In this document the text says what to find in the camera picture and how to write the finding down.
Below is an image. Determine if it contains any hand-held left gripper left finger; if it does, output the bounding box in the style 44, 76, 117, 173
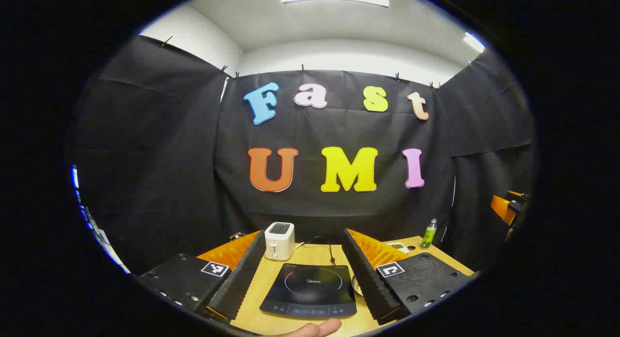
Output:
139, 230, 267, 323

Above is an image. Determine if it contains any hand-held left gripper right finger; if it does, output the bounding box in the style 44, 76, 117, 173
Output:
342, 228, 478, 325

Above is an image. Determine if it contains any black induction cooktop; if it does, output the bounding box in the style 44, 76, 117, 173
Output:
260, 262, 357, 319

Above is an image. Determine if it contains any white toaster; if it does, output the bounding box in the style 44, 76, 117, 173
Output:
264, 222, 295, 261

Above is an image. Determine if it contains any green drink bottle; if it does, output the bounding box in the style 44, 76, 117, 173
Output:
420, 218, 438, 249

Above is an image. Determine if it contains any black backdrop cloth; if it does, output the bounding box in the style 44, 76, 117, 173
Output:
65, 34, 538, 276

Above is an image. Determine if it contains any small ceiling light panel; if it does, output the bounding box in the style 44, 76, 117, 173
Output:
463, 32, 486, 53

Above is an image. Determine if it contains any black power cable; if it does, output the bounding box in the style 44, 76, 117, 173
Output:
304, 236, 338, 266

